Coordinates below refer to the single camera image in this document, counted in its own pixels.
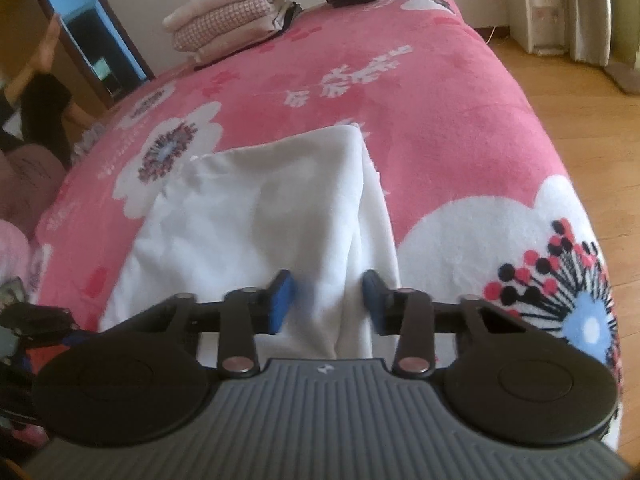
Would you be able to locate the beige curtain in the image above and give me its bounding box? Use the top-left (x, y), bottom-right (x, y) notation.
top-left (562, 0), bottom-right (640, 68)

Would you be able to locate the white sweatshirt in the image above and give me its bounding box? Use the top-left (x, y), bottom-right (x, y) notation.
top-left (100, 122), bottom-right (403, 361)

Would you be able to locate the dusty pink cloth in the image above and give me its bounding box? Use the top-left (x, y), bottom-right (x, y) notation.
top-left (0, 142), bottom-right (67, 241)

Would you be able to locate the pink floral blanket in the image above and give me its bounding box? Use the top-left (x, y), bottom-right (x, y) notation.
top-left (32, 0), bottom-right (626, 453)

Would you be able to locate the grey floor mat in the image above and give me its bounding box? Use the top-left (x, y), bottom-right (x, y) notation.
top-left (602, 62), bottom-right (640, 94)

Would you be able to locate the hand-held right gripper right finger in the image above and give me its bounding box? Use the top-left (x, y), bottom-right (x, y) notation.
top-left (361, 269), bottom-right (531, 378)

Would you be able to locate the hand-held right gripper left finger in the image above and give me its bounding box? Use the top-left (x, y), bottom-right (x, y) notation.
top-left (125, 269), bottom-right (295, 380)

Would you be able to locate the wooden cabinet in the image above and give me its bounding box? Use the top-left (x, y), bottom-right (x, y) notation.
top-left (0, 0), bottom-right (113, 111)

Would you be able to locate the pink checked folded cloth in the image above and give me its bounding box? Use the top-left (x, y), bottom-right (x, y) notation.
top-left (172, 0), bottom-right (281, 54)

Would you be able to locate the dark framed mirror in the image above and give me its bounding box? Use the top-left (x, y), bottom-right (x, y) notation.
top-left (27, 0), bottom-right (156, 106)

